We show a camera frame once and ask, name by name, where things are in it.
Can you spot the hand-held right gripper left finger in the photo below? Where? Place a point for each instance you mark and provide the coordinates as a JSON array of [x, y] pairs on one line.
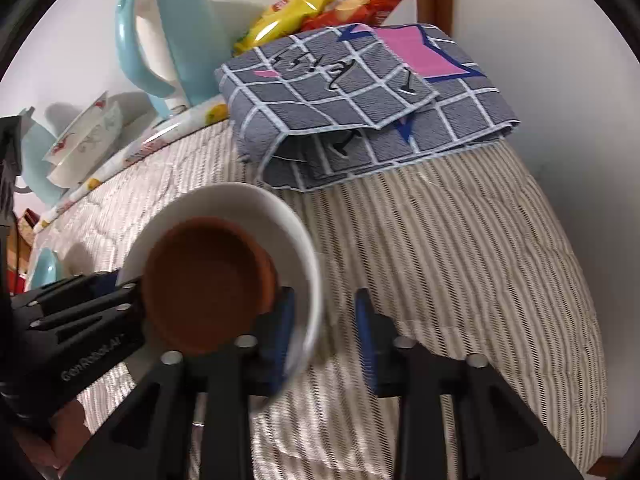
[[280, 335]]

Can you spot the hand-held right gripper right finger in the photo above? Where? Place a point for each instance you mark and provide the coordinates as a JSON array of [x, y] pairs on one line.
[[367, 345]]

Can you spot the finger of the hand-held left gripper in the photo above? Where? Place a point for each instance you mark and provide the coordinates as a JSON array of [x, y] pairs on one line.
[[75, 290], [90, 316]]

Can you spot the light blue plate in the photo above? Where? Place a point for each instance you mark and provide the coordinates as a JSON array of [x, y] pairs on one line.
[[45, 270]]

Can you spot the small brown bowl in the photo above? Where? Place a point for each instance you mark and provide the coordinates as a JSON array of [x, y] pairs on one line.
[[210, 280], [274, 282]]

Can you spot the plain white bowl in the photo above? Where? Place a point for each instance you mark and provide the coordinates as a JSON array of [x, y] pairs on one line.
[[280, 220]]

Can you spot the person's left hand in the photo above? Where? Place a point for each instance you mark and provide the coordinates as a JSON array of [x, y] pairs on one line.
[[70, 435]]

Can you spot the brown cardboard box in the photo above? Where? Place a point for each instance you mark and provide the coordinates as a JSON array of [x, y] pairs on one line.
[[27, 225]]

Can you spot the striped quilt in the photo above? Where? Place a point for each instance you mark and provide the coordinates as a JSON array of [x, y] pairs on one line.
[[450, 260]]

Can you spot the light blue thermos jug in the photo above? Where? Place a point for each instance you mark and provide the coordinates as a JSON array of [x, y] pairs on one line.
[[40, 170]]

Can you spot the white bowl grey print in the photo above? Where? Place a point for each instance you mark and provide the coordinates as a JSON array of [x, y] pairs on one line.
[[92, 152]]

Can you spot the white bowl red blue print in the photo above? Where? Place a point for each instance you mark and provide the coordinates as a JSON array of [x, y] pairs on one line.
[[70, 135]]

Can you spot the floral plastic mat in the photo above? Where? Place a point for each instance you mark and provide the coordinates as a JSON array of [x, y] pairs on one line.
[[150, 140]]

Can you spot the grey checkered cloth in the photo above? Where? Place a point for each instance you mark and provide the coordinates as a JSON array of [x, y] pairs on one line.
[[350, 110]]

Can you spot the light blue electric kettle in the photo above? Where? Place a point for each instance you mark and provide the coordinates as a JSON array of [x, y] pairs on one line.
[[200, 35]]

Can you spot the yellow chip bag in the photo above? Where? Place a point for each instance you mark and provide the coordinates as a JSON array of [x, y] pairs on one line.
[[285, 15]]

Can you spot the red chip bag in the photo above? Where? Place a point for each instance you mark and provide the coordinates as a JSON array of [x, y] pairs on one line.
[[370, 5]]

